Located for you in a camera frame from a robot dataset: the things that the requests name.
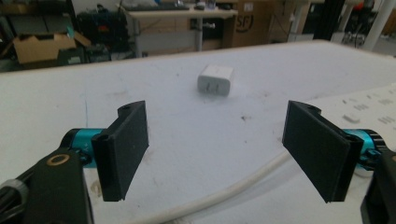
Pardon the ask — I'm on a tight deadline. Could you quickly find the white power cable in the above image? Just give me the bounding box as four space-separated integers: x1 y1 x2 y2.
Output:
122 149 293 224

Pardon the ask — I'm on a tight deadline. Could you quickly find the white power strip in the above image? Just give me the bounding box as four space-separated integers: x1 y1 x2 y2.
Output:
306 83 396 138

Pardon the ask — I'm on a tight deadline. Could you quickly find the black equipment pile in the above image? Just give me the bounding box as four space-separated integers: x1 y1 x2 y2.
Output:
76 4 132 54

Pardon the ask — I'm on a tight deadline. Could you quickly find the tall brown cardboard box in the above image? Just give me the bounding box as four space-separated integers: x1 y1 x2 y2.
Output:
222 0 292 49

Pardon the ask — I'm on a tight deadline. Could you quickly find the wooden desk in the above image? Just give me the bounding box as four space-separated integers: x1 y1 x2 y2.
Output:
120 4 239 57

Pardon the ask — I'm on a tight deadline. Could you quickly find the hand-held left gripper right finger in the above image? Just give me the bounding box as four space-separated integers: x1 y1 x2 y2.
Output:
281 100 387 204

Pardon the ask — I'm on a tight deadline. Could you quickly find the white charger plug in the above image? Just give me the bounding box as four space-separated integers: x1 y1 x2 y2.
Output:
196 64 234 98

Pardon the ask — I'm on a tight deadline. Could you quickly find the open cardboard box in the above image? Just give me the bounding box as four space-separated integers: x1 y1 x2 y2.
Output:
12 31 92 65

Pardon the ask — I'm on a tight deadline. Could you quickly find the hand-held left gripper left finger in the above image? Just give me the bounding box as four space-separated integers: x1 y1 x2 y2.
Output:
61 100 150 203

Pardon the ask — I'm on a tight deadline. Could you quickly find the white metal stand leg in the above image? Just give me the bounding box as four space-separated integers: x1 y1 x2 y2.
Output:
362 0 396 52

